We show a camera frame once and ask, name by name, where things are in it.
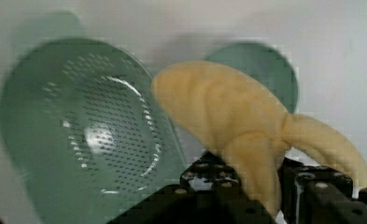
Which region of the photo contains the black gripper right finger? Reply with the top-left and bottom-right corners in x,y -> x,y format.
278,159 -> 367,224

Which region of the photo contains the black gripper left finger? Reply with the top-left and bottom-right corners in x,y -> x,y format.
107,152 -> 276,224

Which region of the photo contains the yellow plush peeled banana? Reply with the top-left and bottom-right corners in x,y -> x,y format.
151,61 -> 367,217

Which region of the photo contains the green perforated colander bowl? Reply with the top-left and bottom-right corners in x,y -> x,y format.
0,38 -> 185,224

